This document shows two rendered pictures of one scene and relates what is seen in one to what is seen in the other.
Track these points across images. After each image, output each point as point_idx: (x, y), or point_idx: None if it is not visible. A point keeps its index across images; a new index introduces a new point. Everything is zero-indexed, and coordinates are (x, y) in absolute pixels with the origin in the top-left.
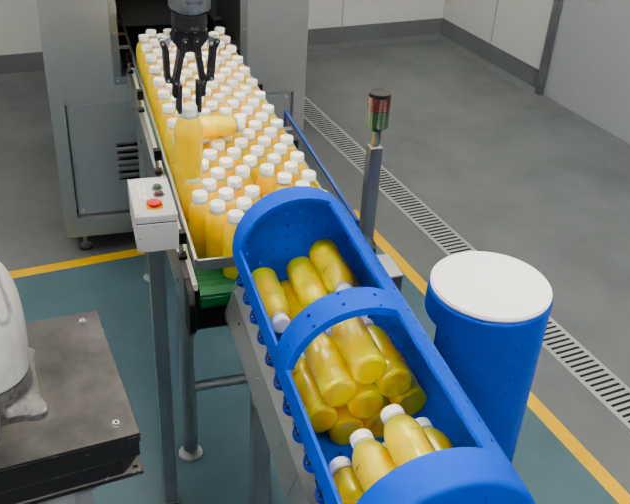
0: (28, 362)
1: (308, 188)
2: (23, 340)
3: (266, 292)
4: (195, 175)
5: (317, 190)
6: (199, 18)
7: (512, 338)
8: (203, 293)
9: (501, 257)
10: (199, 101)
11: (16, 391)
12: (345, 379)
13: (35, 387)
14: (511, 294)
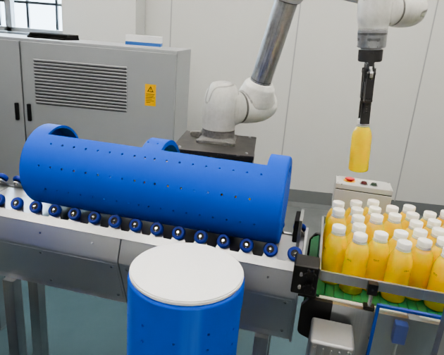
0: (212, 129)
1: (284, 160)
2: (209, 116)
3: None
4: (349, 166)
5: (282, 163)
6: (359, 51)
7: None
8: (313, 237)
9: (216, 292)
10: (360, 115)
11: (204, 132)
12: None
13: (208, 139)
14: (163, 269)
